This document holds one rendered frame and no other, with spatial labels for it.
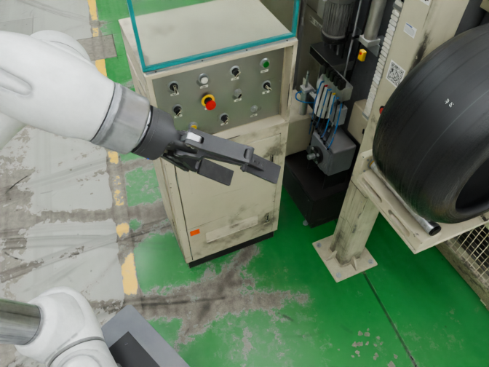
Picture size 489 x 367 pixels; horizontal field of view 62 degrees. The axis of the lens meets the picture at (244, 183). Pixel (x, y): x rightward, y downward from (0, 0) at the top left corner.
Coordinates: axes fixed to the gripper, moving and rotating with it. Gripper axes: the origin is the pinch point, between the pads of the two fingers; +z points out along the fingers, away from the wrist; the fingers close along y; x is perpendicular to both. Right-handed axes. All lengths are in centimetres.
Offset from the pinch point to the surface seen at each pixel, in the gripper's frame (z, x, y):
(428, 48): 60, -63, 11
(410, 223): 87, -14, 25
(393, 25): 54, -72, 22
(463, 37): 51, -56, -5
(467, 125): 52, -31, -9
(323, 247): 135, -9, 108
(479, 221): 114, -23, 15
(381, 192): 83, -24, 36
